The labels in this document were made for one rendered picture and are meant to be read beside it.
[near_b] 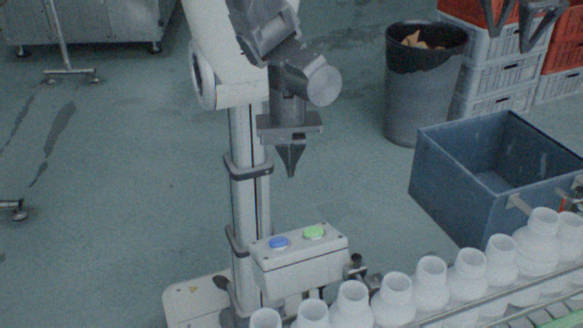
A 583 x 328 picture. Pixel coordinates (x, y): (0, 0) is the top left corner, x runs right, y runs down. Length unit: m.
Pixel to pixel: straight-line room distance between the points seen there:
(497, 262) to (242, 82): 0.61
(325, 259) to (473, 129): 0.86
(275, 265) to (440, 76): 2.21
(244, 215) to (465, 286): 0.71
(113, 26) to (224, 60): 3.30
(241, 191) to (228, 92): 0.30
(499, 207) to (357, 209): 1.41
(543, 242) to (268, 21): 0.49
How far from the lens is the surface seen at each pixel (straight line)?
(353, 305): 0.67
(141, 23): 4.27
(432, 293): 0.74
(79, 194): 2.89
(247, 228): 1.36
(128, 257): 2.45
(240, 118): 1.18
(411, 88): 2.89
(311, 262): 0.80
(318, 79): 0.69
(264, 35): 0.72
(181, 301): 1.88
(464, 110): 3.26
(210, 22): 1.02
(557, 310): 0.97
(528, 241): 0.82
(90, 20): 4.35
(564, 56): 3.83
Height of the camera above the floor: 1.67
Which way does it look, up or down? 35 degrees down
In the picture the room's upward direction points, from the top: straight up
